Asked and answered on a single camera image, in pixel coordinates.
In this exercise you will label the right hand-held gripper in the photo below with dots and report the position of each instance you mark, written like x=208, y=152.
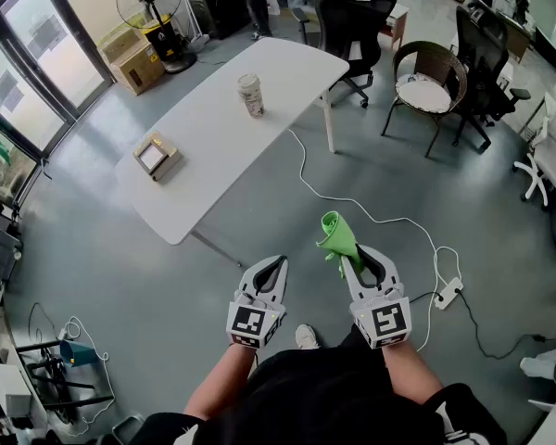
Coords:
x=384, y=322

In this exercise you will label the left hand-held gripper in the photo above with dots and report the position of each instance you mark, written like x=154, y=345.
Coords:
x=248, y=320

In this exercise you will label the green cloth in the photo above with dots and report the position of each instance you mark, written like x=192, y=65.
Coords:
x=338, y=237

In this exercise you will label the white round plastic cap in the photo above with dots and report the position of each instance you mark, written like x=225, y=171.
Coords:
x=252, y=97

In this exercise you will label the person's left forearm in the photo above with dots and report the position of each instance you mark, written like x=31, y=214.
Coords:
x=218, y=380

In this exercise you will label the person's right forearm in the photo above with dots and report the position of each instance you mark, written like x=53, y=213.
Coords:
x=408, y=373

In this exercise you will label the person's white left shoe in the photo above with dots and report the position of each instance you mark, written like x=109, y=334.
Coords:
x=306, y=336

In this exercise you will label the white power strip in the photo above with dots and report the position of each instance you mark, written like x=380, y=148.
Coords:
x=448, y=293

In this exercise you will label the person's black clothing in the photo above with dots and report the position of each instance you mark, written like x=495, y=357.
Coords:
x=324, y=401

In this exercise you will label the flat tan cardboard box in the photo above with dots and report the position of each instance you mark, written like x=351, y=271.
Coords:
x=169, y=160

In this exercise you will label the dark framed picture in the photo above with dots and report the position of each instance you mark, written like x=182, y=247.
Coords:
x=150, y=156

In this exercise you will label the wicker chair white cushion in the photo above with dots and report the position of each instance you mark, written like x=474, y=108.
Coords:
x=424, y=93

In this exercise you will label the teal plastic bin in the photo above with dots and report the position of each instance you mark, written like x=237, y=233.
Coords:
x=76, y=354

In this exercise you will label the large cardboard box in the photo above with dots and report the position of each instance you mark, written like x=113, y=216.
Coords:
x=139, y=70

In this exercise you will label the black bin yellow lid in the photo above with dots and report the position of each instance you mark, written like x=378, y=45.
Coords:
x=164, y=35

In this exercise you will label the black cabinet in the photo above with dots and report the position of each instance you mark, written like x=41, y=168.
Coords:
x=222, y=9

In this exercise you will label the small white cabinet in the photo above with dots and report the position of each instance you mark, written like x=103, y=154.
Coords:
x=11, y=390

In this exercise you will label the small cardboard box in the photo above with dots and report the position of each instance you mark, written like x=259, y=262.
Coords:
x=118, y=42

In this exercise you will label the glass entrance door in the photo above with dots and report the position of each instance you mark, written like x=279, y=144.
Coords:
x=37, y=44

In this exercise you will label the black metal frame stand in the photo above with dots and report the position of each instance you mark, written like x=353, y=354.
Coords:
x=51, y=369

